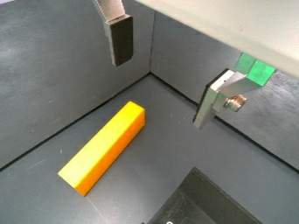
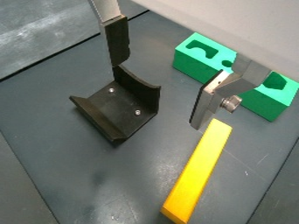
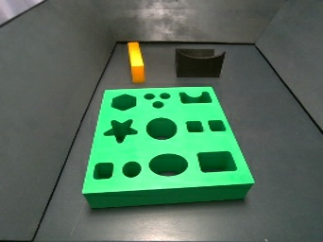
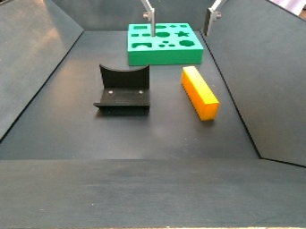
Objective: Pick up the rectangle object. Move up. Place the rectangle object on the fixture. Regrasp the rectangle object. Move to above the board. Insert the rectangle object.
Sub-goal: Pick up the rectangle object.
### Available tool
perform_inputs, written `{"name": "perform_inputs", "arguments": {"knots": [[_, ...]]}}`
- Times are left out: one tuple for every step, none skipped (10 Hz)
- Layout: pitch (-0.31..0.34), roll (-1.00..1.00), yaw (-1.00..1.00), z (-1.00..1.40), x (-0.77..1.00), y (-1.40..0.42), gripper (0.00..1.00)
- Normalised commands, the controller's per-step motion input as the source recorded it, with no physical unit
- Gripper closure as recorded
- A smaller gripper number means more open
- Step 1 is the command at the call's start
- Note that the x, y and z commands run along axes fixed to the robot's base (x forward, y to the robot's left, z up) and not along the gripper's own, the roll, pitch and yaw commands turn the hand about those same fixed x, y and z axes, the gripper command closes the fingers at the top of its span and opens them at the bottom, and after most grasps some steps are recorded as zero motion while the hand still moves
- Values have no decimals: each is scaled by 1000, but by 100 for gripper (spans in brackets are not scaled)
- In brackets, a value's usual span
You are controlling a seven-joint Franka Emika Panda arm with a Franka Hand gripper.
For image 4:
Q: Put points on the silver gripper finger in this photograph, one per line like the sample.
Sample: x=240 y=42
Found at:
x=149 y=14
x=211 y=16

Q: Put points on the yellow rectangular block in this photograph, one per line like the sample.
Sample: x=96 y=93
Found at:
x=199 y=93

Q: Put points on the green shape sorter board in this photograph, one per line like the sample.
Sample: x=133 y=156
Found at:
x=172 y=46

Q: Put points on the black curved fixture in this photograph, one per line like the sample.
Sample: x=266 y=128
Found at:
x=125 y=87

